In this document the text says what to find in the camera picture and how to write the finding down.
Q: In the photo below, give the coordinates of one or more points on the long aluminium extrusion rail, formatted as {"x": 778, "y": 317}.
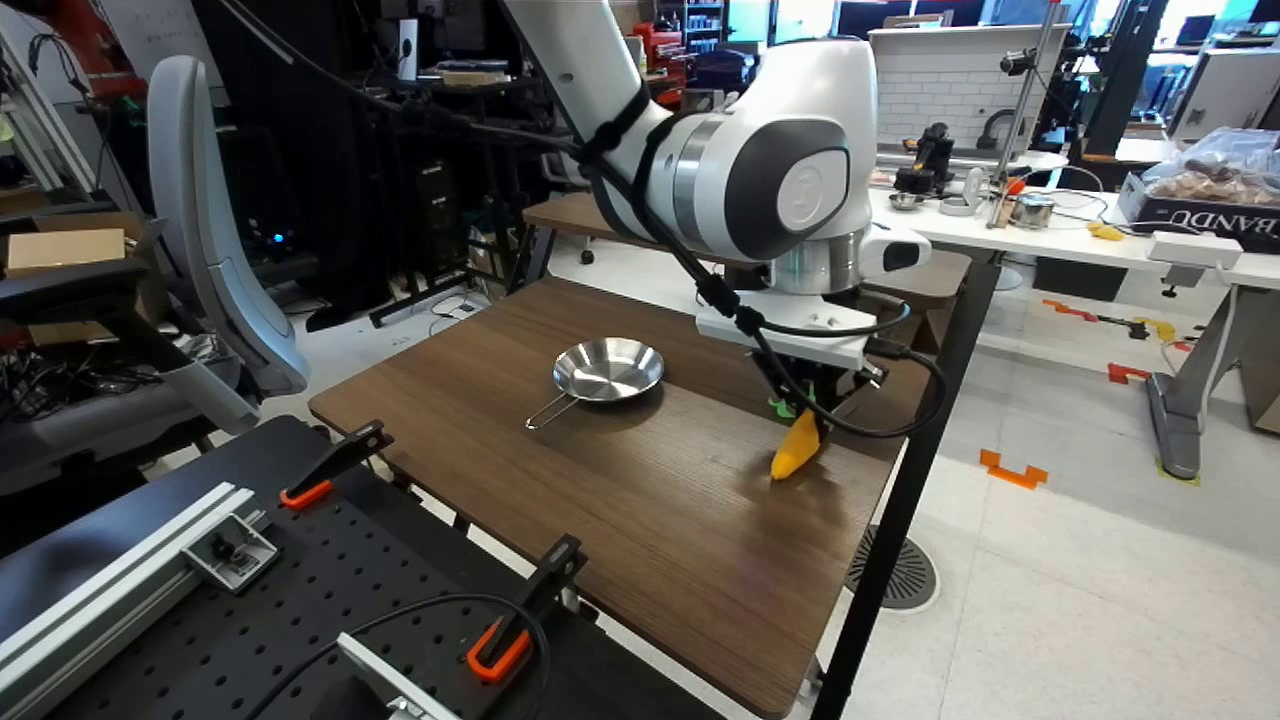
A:
{"x": 113, "y": 580}

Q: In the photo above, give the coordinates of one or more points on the short aluminium extrusion piece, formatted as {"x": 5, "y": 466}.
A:
{"x": 387, "y": 683}

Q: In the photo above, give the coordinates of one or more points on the silver frying pan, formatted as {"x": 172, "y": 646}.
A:
{"x": 611, "y": 371}

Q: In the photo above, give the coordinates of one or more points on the round floor drain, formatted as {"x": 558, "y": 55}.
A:
{"x": 915, "y": 579}

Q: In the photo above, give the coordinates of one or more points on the grey curved chair back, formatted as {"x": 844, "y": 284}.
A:
{"x": 214, "y": 235}

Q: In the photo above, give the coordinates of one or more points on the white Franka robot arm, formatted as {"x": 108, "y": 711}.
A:
{"x": 746, "y": 163}

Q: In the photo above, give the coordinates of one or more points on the white pegboard panel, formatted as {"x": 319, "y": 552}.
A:
{"x": 953, "y": 87}

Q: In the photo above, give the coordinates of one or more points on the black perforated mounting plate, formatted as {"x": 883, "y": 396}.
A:
{"x": 312, "y": 604}

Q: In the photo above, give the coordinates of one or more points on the white work desk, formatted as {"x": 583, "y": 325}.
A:
{"x": 1065, "y": 238}

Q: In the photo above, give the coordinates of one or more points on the orange carrot plush toy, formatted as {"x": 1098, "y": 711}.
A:
{"x": 796, "y": 448}

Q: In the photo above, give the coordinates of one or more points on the metal corner bracket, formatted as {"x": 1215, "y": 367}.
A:
{"x": 235, "y": 545}

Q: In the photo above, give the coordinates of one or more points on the light wooden board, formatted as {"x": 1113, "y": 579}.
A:
{"x": 67, "y": 248}

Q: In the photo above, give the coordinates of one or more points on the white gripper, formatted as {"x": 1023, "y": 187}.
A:
{"x": 817, "y": 330}

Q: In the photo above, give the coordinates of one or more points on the black printed cardboard box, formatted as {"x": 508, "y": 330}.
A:
{"x": 1207, "y": 203}

